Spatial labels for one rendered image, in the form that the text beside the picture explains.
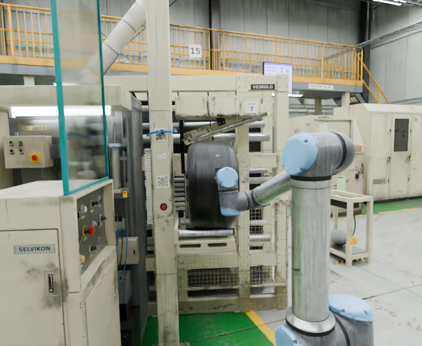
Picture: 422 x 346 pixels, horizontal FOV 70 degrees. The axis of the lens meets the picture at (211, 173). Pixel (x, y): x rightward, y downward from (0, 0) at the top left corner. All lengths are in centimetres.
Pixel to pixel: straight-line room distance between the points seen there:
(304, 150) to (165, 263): 139
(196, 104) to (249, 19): 1113
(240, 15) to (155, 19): 1112
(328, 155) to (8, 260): 116
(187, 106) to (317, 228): 147
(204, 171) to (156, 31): 88
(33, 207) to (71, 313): 42
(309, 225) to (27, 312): 107
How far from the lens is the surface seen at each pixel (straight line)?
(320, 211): 91
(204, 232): 188
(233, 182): 132
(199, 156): 175
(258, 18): 1340
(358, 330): 118
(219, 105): 216
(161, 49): 197
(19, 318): 144
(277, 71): 582
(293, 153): 88
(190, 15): 1228
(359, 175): 658
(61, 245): 127
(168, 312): 218
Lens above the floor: 145
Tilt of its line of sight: 5 degrees down
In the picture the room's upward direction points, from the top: 1 degrees counter-clockwise
